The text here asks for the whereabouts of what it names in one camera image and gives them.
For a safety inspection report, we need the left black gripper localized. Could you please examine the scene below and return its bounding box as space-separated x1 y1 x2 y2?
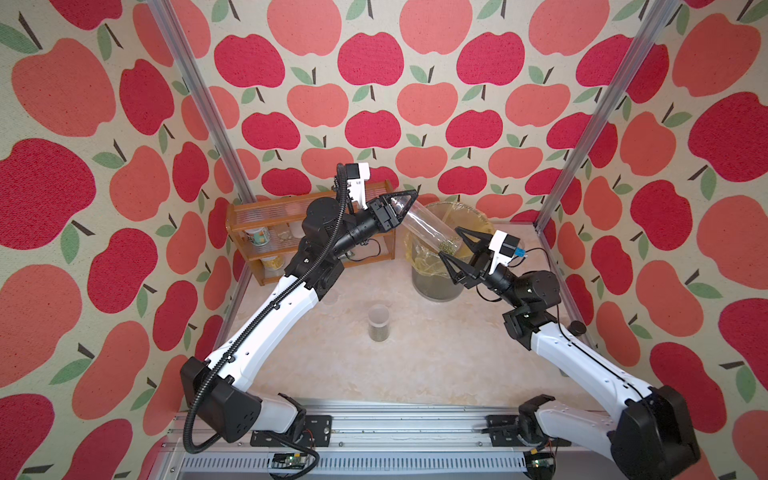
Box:
328 190 417 260

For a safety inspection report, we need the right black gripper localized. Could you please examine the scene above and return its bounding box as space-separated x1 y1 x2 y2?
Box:
444 230 522 315

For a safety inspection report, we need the short clear plastic jar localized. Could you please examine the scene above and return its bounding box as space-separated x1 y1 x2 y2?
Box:
368 304 390 342

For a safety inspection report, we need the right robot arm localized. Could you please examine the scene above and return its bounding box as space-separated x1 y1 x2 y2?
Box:
439 227 701 479

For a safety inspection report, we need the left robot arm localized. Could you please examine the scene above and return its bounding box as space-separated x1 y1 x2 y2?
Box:
180 190 418 454

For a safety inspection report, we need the metal mesh trash bin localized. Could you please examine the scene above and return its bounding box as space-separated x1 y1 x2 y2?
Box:
405 202 494 302

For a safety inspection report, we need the yellow plastic bin liner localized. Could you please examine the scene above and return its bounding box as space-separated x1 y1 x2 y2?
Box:
404 202 494 279

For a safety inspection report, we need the white pink bottle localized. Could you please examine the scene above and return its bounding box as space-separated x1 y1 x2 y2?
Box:
286 203 306 238

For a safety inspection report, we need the yellow small can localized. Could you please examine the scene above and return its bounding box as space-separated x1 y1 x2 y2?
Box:
260 255 285 271

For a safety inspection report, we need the green white cup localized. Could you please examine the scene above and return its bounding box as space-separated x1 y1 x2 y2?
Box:
244 227 271 247

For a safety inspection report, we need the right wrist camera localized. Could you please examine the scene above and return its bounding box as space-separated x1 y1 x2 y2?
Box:
488 230 526 274

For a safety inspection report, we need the right aluminium corner post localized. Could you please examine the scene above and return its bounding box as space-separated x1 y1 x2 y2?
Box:
534 0 682 237

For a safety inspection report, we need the aluminium corner post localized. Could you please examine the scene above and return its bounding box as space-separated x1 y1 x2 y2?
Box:
534 0 682 237
148 0 256 203

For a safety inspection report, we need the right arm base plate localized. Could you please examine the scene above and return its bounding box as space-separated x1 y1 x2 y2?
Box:
480 415 572 449

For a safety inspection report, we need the aluminium frame rail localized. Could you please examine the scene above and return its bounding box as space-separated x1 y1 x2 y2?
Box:
146 401 623 479

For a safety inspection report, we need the left aluminium corner post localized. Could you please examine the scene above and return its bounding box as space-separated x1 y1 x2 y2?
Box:
148 0 256 203

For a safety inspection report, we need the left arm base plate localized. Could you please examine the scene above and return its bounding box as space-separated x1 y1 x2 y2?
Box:
250 415 333 448

